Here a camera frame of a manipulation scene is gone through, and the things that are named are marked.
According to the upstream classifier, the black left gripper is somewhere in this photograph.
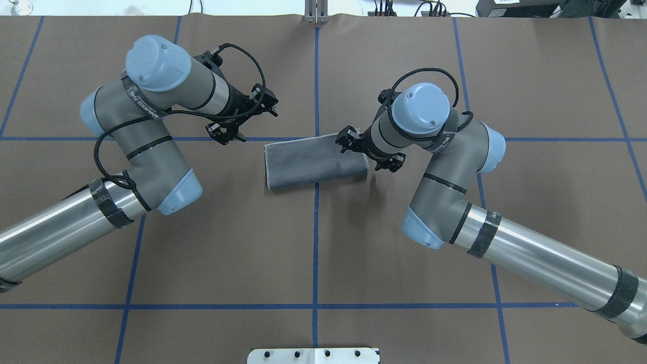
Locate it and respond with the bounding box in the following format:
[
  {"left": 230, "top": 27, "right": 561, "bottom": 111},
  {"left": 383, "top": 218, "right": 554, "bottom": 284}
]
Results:
[{"left": 222, "top": 85, "right": 278, "bottom": 117}]

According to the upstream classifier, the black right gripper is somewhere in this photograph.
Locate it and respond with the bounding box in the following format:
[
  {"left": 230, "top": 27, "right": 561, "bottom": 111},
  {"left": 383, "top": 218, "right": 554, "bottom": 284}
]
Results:
[{"left": 336, "top": 125, "right": 390, "bottom": 161}]

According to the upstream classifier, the pink and grey towel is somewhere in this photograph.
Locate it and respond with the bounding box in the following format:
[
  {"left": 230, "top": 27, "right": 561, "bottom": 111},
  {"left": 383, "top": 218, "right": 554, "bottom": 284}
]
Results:
[{"left": 265, "top": 133, "right": 369, "bottom": 190}]

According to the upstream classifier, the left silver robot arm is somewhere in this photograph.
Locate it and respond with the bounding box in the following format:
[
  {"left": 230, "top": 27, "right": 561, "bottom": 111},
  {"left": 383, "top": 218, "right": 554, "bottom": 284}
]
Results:
[{"left": 1, "top": 34, "right": 278, "bottom": 293}]

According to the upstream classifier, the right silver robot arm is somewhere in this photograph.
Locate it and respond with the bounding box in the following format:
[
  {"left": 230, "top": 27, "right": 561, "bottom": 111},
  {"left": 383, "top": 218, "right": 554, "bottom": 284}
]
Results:
[{"left": 335, "top": 82, "right": 646, "bottom": 345}]

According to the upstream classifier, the black box on bench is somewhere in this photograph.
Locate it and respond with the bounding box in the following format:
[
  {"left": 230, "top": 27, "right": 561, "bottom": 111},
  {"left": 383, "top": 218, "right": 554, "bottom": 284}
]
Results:
[{"left": 476, "top": 1, "right": 626, "bottom": 18}]

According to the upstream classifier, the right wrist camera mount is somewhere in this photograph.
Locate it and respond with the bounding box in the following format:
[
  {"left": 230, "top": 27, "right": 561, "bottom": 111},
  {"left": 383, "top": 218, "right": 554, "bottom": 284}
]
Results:
[{"left": 374, "top": 153, "right": 406, "bottom": 173}]

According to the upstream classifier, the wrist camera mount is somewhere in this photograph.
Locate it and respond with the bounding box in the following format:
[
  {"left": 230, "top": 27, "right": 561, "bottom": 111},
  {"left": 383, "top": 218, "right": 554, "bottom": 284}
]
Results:
[
  {"left": 204, "top": 122, "right": 247, "bottom": 146},
  {"left": 374, "top": 153, "right": 406, "bottom": 173}
]

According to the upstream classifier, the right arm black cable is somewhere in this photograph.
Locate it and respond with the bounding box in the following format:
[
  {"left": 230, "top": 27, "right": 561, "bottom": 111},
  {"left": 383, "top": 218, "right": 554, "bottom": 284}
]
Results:
[{"left": 378, "top": 68, "right": 475, "bottom": 142}]

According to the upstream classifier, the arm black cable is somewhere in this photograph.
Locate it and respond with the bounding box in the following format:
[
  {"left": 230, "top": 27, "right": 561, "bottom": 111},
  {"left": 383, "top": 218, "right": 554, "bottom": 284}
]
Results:
[
  {"left": 378, "top": 68, "right": 475, "bottom": 142},
  {"left": 93, "top": 43, "right": 267, "bottom": 192}
]

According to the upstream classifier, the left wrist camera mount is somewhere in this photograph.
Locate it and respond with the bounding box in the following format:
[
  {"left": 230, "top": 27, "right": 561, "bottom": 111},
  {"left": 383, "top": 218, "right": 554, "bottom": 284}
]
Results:
[{"left": 204, "top": 122, "right": 247, "bottom": 146}]

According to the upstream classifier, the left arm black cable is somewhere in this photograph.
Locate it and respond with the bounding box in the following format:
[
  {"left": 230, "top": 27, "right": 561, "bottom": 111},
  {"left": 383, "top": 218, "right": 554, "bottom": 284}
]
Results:
[{"left": 93, "top": 43, "right": 267, "bottom": 192}]

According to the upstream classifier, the aluminium frame post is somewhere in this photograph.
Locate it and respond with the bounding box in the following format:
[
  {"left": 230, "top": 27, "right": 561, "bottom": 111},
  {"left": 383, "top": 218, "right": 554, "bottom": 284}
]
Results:
[{"left": 303, "top": 0, "right": 330, "bottom": 25}]

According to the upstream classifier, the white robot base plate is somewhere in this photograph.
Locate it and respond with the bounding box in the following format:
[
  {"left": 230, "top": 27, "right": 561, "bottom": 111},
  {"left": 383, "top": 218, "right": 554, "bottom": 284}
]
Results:
[{"left": 247, "top": 347, "right": 381, "bottom": 363}]

